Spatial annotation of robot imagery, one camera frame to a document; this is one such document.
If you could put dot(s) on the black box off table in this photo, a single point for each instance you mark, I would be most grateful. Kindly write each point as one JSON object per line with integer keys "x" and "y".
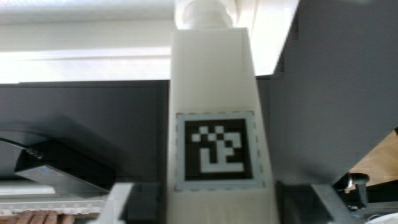
{"x": 56, "y": 165}

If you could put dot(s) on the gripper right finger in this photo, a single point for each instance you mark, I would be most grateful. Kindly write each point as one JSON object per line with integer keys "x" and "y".
{"x": 310, "y": 205}

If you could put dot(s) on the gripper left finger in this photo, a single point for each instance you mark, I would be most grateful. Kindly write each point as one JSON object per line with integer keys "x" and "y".
{"x": 134, "y": 204}

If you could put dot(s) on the white desk leg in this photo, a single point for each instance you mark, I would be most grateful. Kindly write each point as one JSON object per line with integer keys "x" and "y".
{"x": 221, "y": 188}

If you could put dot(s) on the dark clamp off table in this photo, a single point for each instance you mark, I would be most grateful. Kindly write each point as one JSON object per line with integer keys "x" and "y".
{"x": 351, "y": 189}

